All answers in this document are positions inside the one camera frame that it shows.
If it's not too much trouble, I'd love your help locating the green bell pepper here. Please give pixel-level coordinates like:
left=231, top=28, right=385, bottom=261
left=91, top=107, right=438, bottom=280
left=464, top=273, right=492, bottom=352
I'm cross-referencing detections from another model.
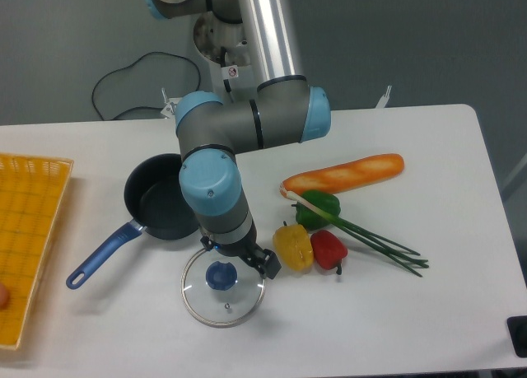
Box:
left=294, top=189, right=341, bottom=231

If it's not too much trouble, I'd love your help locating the black cable on floor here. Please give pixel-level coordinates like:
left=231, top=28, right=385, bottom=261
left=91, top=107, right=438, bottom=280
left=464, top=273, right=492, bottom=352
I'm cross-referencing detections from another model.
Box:
left=91, top=50, right=203, bottom=121

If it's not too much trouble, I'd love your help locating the glass lid with blue knob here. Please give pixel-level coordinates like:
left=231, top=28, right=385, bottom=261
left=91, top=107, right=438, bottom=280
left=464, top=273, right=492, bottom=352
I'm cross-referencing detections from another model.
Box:
left=180, top=250, right=266, bottom=328

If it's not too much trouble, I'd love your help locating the dark pot with blue handle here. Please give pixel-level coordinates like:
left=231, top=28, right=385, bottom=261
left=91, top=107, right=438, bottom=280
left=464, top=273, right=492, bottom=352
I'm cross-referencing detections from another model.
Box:
left=66, top=153, right=198, bottom=290

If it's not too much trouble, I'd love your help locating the table clamp bracket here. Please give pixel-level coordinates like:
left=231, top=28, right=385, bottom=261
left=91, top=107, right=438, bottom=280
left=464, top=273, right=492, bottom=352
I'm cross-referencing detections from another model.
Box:
left=161, top=87, right=180, bottom=119
left=375, top=85, right=392, bottom=109

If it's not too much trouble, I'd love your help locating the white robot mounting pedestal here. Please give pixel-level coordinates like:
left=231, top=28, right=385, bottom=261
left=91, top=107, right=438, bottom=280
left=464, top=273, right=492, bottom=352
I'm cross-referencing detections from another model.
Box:
left=194, top=12, right=264, bottom=103

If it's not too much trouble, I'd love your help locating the yellow woven basket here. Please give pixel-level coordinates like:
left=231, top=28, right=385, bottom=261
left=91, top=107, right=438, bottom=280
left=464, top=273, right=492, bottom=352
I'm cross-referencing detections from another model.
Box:
left=1, top=153, right=74, bottom=350

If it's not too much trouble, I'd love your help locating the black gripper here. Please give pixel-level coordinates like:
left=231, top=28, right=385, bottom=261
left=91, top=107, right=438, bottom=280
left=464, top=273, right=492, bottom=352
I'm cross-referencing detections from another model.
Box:
left=200, top=227, right=282, bottom=278

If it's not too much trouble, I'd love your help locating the yellow bell pepper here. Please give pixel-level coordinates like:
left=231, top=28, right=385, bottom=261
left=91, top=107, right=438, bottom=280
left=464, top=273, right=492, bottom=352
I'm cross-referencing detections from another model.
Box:
left=273, top=222, right=314, bottom=272

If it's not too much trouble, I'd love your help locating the green onion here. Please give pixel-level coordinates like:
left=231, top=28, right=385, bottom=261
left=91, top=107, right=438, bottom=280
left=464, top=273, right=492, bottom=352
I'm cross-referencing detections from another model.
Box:
left=284, top=192, right=428, bottom=277

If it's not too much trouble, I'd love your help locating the left table clamp bracket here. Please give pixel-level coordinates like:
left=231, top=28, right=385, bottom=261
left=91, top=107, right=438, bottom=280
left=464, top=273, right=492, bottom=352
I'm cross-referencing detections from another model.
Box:
left=161, top=87, right=180, bottom=119

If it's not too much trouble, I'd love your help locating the right table clamp bracket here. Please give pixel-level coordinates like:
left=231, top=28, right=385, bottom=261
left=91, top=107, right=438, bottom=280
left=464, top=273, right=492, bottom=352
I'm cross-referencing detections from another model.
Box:
left=375, top=85, right=392, bottom=109

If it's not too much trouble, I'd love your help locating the orange baguette bread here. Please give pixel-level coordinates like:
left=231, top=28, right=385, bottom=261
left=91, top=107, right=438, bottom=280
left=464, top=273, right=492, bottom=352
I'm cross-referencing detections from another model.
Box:
left=279, top=153, right=405, bottom=196

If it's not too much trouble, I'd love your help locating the red bell pepper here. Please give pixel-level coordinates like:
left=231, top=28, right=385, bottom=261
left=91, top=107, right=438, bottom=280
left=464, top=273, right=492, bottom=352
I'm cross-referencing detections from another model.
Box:
left=310, top=230, right=347, bottom=275

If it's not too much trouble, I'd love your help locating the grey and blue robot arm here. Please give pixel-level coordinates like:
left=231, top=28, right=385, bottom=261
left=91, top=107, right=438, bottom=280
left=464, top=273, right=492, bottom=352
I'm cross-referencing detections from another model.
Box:
left=145, top=0, right=331, bottom=279

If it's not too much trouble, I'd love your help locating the black device at table edge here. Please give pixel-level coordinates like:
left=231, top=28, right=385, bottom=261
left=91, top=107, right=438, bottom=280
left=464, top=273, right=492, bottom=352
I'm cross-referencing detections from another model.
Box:
left=506, top=315, right=527, bottom=358

